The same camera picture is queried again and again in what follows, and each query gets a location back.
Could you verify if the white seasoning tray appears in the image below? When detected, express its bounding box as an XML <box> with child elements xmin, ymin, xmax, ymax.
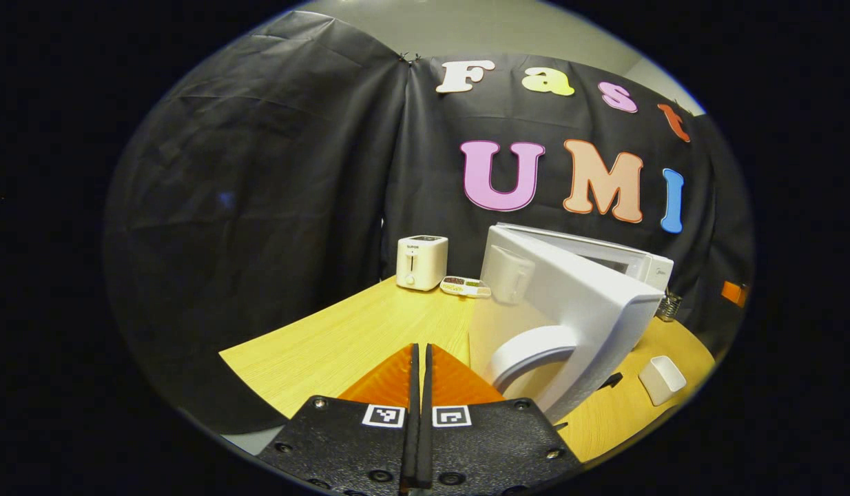
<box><xmin>440</xmin><ymin>276</ymin><xmax>493</xmax><ymax>299</ymax></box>

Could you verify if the white microwave oven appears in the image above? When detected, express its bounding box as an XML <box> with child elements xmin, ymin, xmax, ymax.
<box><xmin>468</xmin><ymin>222</ymin><xmax>675</xmax><ymax>424</ymax></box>

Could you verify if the black backdrop cloth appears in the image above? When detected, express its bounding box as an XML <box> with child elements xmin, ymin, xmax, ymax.
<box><xmin>103</xmin><ymin>10</ymin><xmax>754</xmax><ymax>435</ymax></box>

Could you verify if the small white square cup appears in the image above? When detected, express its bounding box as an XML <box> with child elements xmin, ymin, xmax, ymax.
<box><xmin>637</xmin><ymin>355</ymin><xmax>687</xmax><ymax>406</ymax></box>

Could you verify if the white toaster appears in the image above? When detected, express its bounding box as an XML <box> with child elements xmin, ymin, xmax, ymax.
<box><xmin>396</xmin><ymin>235</ymin><xmax>449</xmax><ymax>291</ymax></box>

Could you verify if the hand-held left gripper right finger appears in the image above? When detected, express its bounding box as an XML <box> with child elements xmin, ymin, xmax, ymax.
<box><xmin>419</xmin><ymin>343</ymin><xmax>583</xmax><ymax>493</ymax></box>

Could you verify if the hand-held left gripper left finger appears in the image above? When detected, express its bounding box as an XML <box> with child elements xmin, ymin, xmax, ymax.
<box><xmin>256</xmin><ymin>343</ymin><xmax>420</xmax><ymax>496</ymax></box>

